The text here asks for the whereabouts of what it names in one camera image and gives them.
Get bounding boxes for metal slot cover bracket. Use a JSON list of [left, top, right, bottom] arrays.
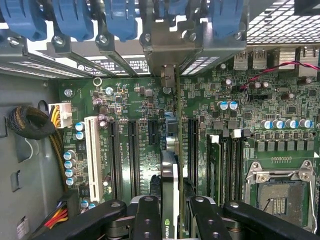
[[0, 36, 86, 79], [52, 34, 116, 78], [95, 33, 141, 78], [180, 21, 249, 76]]

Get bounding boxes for white PCI slot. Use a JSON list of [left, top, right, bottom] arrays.
[[84, 115, 104, 204]]

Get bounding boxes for CPU socket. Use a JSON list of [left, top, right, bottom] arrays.
[[244, 159, 318, 235]]

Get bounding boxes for red and black twisted wire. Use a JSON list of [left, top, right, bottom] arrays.
[[239, 60, 320, 91]]

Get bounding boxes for blue slot retainer clip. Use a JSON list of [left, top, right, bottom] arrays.
[[51, 0, 95, 43], [0, 0, 48, 43], [103, 0, 139, 43], [208, 0, 245, 40]]

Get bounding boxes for socket locking lever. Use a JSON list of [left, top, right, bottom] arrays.
[[308, 171, 319, 235]]

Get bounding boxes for white power connector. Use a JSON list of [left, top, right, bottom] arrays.
[[48, 101, 74, 130]]

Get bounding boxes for RAM stick with label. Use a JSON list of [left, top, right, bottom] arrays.
[[206, 134, 223, 204]]

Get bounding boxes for red yellow power wires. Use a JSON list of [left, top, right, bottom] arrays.
[[43, 199, 70, 230]]

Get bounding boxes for open grey PC case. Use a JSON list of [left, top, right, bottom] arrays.
[[0, 0, 320, 240]]

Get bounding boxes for short black expansion slot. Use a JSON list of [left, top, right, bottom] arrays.
[[148, 118, 159, 148]]

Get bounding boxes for black sleeved wire bundle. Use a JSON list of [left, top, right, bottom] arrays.
[[6, 104, 69, 194]]

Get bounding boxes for green motherboard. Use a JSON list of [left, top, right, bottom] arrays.
[[57, 44, 320, 240]]

